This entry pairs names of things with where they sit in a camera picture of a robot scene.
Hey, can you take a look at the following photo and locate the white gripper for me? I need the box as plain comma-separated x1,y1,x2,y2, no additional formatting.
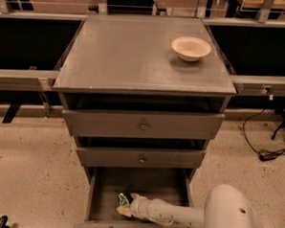
117,193,154,220

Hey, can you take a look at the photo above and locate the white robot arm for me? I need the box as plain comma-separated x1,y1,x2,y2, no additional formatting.
117,184,264,228

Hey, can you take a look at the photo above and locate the brass middle drawer knob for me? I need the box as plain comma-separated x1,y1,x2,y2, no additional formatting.
139,156,147,164

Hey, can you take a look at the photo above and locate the brass drawer knob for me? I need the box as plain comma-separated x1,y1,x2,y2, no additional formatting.
140,123,148,130
139,156,147,164

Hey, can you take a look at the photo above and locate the grey open bottom drawer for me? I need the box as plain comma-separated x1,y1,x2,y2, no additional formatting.
76,167,191,228

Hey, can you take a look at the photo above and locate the grey middle drawer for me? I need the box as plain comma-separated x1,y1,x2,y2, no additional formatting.
77,147,206,169

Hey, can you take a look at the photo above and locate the brass top drawer knob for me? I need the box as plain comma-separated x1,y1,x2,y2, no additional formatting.
140,123,148,130

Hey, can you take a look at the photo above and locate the grey top drawer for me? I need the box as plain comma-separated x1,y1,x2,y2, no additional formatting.
63,109,224,140

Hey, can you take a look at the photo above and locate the grey drawer cabinet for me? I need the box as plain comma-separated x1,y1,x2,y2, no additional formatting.
48,11,241,186

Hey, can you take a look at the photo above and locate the black object bottom left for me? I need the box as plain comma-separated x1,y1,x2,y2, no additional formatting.
0,216,10,228

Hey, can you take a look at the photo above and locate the white paper bowl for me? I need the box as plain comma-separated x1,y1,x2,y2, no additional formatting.
172,36,211,62

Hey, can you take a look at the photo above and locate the black cable with adapter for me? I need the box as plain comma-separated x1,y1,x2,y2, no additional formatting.
236,106,285,164

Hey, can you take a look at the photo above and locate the grey metal rail left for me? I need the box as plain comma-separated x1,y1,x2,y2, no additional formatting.
0,69,58,91

